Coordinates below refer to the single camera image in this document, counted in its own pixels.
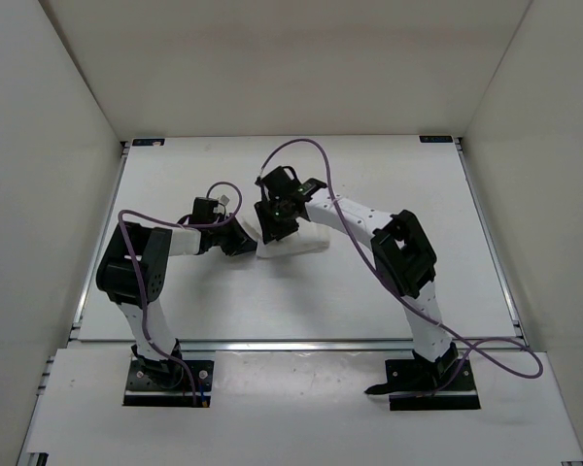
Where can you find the left blue corner label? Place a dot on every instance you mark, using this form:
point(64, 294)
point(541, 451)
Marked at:
point(148, 142)

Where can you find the white pleated skirt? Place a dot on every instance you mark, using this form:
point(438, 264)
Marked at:
point(309, 238)

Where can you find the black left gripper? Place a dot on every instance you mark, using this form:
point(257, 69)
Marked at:
point(241, 242)

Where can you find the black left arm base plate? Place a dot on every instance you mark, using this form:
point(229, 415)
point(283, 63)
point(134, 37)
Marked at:
point(147, 386)

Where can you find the blue corner label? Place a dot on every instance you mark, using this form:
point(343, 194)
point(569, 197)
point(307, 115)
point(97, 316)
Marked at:
point(435, 139)
point(148, 142)

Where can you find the right blue corner label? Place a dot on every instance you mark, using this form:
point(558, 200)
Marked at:
point(435, 139)

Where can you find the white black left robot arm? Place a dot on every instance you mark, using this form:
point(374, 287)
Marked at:
point(132, 273)

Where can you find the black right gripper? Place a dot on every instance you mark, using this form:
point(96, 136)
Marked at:
point(272, 232)

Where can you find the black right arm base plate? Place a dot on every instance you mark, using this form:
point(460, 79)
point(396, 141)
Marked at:
point(413, 392)

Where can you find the aluminium table edge rail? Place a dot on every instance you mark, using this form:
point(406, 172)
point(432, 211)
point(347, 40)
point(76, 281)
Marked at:
point(283, 345)

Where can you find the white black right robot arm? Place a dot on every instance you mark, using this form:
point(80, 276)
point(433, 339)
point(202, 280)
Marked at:
point(403, 261)

